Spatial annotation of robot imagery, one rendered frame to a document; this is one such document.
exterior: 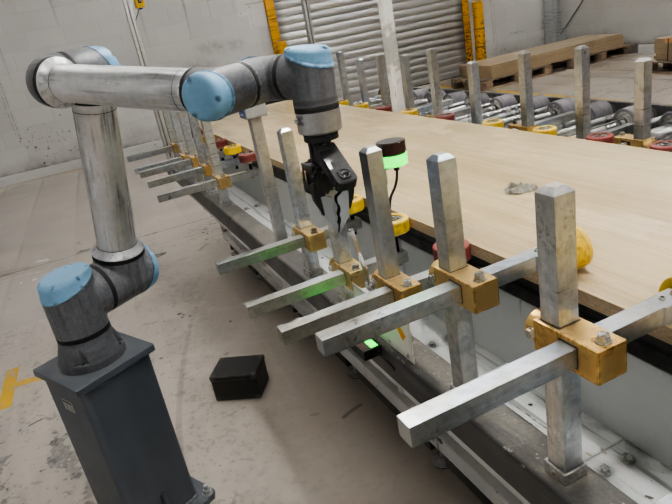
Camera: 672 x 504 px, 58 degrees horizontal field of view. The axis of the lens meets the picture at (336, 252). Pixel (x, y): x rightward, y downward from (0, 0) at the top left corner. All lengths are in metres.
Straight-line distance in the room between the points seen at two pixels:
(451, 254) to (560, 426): 0.31
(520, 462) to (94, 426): 1.21
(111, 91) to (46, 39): 7.61
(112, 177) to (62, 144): 7.30
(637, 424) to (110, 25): 8.39
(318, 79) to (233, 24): 8.03
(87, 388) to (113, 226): 0.45
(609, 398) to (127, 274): 1.31
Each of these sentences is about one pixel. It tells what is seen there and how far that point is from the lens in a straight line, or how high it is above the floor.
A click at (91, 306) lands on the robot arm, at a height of 0.78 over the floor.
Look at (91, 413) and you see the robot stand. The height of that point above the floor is 0.51.
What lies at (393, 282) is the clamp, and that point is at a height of 0.87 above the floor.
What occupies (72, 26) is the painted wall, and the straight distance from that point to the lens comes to 8.96.
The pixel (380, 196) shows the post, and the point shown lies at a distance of 1.22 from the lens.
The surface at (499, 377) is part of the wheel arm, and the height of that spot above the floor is 0.96.
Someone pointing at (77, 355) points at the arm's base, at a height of 0.66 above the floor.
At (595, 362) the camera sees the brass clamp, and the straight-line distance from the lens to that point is 0.83.
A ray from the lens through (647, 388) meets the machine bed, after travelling 1.14.
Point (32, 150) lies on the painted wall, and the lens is 9.07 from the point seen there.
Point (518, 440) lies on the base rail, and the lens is 1.10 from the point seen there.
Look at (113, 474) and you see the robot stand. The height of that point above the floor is 0.29.
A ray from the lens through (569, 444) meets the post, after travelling 0.99.
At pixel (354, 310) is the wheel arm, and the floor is 0.85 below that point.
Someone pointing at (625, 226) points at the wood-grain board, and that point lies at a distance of 1.37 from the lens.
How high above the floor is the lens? 1.42
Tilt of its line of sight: 22 degrees down
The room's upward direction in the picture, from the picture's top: 11 degrees counter-clockwise
